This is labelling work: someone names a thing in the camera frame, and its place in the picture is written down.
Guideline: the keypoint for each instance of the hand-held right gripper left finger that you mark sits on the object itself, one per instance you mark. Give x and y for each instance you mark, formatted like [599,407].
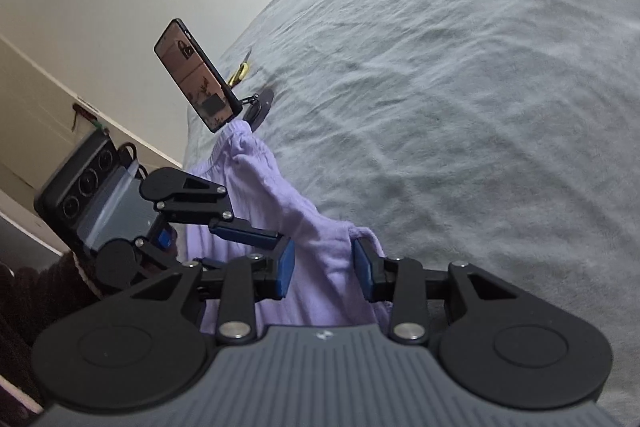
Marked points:
[286,267]

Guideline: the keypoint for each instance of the black phone stand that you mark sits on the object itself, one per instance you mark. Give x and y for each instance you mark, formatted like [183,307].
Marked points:
[260,109]

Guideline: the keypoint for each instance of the yellow key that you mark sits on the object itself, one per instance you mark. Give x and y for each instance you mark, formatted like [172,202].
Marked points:
[241,72]

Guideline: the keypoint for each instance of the lavender shirt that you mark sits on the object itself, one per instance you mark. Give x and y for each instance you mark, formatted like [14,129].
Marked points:
[315,257]

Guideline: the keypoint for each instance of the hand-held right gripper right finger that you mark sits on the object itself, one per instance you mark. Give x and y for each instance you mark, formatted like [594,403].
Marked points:
[361,272]

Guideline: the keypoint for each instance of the black smartphone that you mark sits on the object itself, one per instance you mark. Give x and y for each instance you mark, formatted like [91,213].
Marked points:
[195,74]

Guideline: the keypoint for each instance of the person's dark fuzzy clothing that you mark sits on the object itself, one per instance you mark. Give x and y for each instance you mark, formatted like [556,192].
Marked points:
[30,317]

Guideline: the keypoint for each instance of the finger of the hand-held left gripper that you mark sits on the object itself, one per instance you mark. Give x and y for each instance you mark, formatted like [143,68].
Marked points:
[160,259]
[250,234]

